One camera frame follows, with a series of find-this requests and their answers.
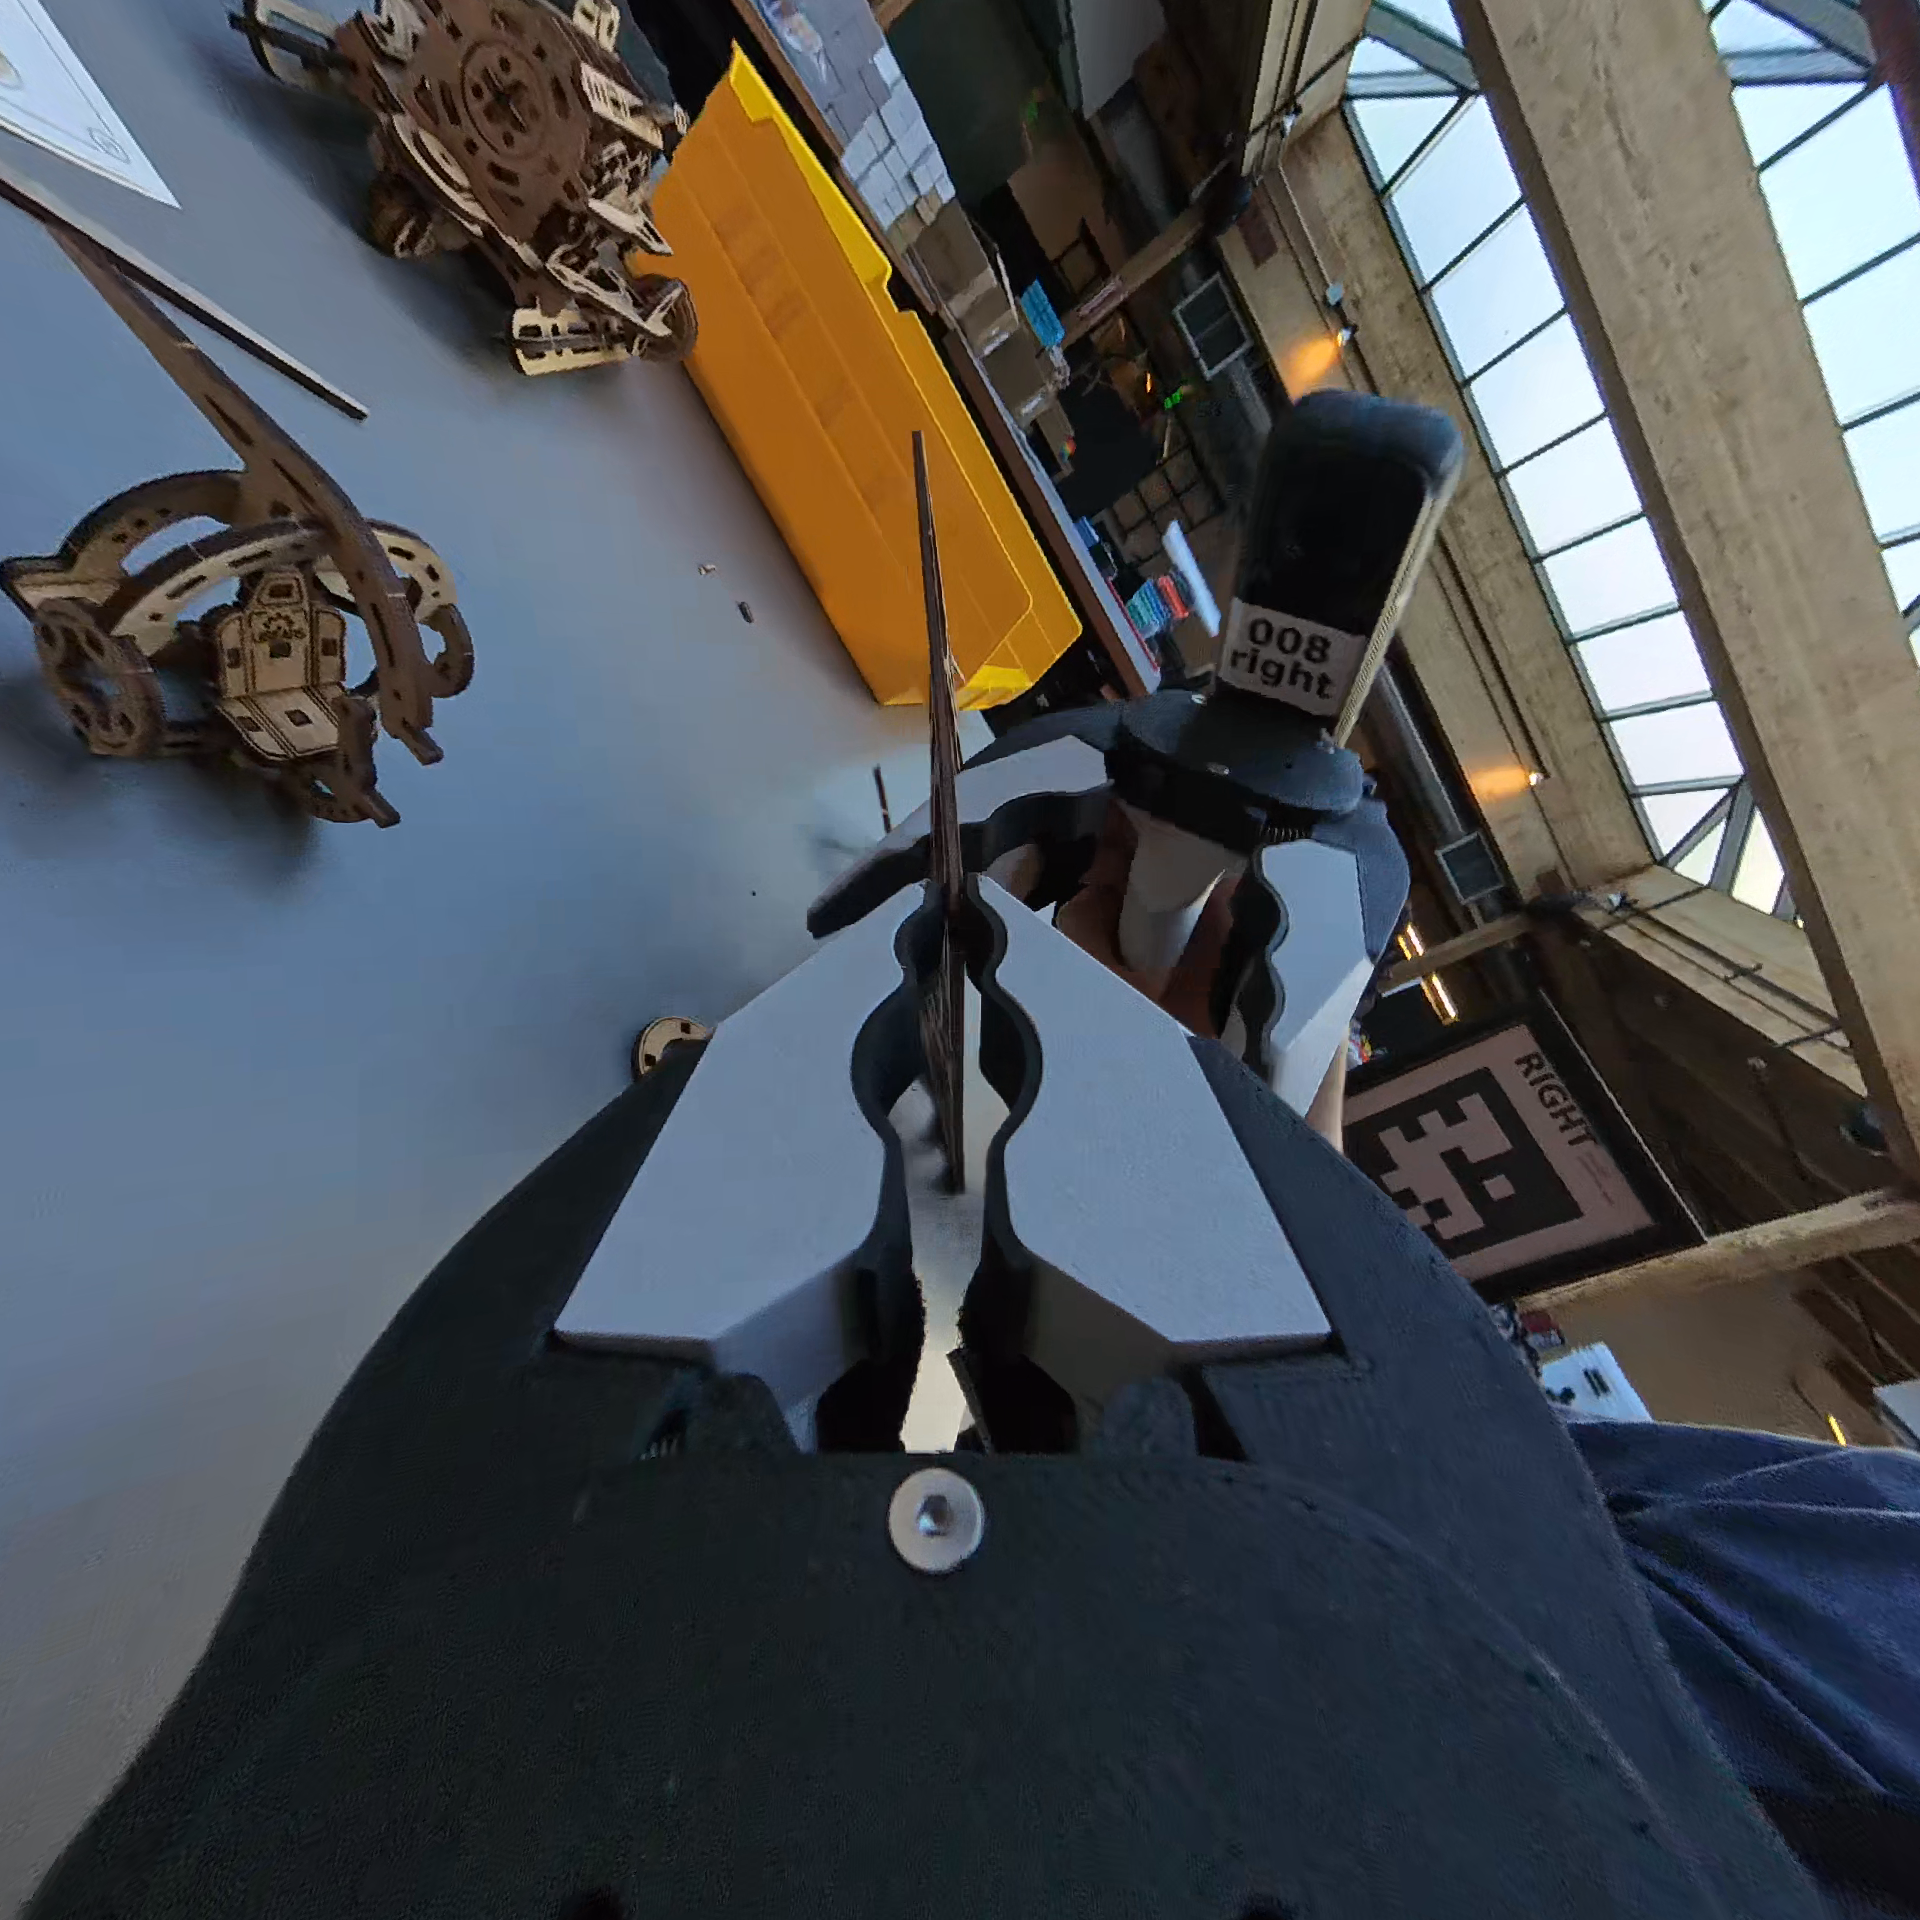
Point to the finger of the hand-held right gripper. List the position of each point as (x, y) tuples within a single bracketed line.
[(1330, 960), (885, 862)]

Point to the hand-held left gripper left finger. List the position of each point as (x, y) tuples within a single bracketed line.
[(735, 1200)]

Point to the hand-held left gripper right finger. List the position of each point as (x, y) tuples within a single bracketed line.
[(1171, 1200)]

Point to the wooden parts sheet round cutouts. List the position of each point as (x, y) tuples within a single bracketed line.
[(942, 750)]

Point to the round wooden wheel part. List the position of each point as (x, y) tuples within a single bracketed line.
[(668, 1038)]

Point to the small wooden model assembly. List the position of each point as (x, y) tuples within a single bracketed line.
[(278, 662)]

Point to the person's right forearm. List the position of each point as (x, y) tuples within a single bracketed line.
[(1770, 1622)]

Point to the large wooden model assembly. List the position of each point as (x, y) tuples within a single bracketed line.
[(494, 135)]

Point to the person's right hand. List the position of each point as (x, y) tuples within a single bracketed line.
[(1089, 902)]

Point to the framed black-white marker sign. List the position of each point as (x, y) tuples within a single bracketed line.
[(1501, 1156)]

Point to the large skylight window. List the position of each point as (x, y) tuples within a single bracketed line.
[(1546, 481)]

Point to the yellow plastic bin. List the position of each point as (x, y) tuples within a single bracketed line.
[(841, 376)]

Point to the stack of white boxes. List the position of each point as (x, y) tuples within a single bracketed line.
[(901, 135)]

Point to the white card sheet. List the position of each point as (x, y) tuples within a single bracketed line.
[(60, 107)]

